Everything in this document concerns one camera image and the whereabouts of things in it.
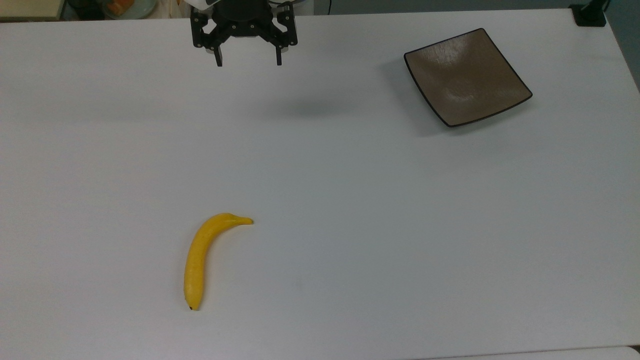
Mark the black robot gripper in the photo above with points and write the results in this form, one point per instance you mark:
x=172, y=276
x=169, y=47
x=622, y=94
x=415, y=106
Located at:
x=243, y=22

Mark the beige wooden board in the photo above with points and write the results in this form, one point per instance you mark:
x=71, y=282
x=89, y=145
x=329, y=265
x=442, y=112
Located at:
x=31, y=9

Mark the black table clamp mount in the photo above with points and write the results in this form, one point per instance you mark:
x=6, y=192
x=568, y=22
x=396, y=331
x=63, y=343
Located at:
x=589, y=14

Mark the glass bowl with orange food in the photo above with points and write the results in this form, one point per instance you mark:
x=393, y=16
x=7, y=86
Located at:
x=127, y=7

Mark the yellow banana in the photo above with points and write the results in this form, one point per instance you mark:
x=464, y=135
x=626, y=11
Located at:
x=196, y=260

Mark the brown square ceramic plate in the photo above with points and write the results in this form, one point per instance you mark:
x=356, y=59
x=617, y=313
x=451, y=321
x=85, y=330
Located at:
x=466, y=77

